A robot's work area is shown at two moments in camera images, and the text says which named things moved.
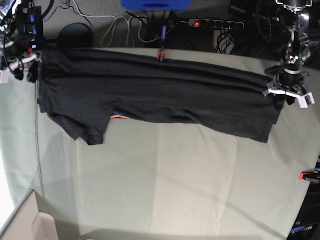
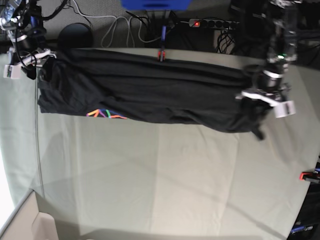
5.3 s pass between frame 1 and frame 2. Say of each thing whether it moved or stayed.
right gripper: moved
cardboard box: stayed
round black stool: stayed
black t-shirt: moved
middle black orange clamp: stayed
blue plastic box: stayed
